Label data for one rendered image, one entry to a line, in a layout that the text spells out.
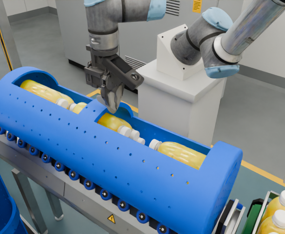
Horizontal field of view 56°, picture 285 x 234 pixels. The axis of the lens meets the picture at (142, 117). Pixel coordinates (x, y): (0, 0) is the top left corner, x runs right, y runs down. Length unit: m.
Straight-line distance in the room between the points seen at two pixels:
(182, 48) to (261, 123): 1.99
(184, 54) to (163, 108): 0.26
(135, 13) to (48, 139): 0.49
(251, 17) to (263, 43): 2.75
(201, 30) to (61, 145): 0.64
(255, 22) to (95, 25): 0.45
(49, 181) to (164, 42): 0.73
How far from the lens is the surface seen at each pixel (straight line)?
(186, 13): 2.43
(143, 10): 0.69
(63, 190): 1.12
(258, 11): 0.84
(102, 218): 1.03
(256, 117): 3.09
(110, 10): 0.67
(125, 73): 0.70
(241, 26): 0.89
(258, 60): 3.69
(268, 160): 2.62
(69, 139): 0.86
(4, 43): 1.83
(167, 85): 1.14
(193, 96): 1.08
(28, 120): 0.99
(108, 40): 0.70
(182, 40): 1.15
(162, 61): 1.20
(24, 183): 1.66
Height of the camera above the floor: 1.72
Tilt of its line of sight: 37 degrees down
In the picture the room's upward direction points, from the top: straight up
